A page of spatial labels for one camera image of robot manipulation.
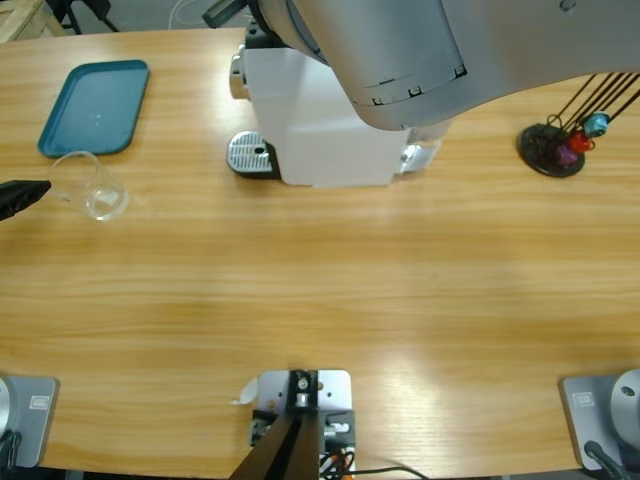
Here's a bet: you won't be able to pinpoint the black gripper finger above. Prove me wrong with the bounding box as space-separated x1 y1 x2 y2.
0 179 53 223

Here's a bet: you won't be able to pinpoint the clear drinking glass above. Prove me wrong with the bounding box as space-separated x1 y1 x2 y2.
46 150 130 223

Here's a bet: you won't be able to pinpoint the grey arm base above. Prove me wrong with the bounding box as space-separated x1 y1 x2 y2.
0 374 61 470
558 368 640 471

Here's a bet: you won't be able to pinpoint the white capsule coffee machine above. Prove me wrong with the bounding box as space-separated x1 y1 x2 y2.
229 24 416 190

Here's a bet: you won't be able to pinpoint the red coffee capsule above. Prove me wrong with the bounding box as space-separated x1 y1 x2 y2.
569 130 596 154

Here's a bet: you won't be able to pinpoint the teal plastic serving tray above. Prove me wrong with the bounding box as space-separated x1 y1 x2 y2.
37 59 151 160

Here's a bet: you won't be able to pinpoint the light wooden crate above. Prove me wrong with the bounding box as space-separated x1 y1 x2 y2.
0 0 66 45

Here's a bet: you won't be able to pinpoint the black stand legs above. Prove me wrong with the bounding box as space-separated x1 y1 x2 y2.
47 0 121 35

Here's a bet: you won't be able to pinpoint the chrome and black drip tray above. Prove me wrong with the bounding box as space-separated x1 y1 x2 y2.
227 129 281 180

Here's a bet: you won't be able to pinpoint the white paper tag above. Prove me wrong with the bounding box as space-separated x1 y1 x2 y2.
229 377 260 407

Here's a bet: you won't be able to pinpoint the clear water tank dark lid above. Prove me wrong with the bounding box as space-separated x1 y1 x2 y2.
399 118 454 177

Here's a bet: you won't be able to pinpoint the black capsule holder with rods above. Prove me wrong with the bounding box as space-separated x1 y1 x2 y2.
517 71 640 177

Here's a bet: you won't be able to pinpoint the white floor cable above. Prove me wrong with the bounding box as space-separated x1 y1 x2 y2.
167 0 214 27

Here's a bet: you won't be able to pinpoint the black base cable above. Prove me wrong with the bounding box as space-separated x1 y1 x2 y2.
0 428 24 471
583 439 634 480

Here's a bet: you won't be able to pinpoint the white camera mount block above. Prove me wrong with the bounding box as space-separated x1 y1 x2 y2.
242 368 355 480

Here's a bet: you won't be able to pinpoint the dark camera mount post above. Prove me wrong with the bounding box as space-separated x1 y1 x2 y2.
229 368 321 480

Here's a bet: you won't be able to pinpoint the orange and black cable bundle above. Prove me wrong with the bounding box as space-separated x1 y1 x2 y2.
319 446 357 480

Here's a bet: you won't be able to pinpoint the thin black cable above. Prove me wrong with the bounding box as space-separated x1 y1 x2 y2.
349 465 431 480

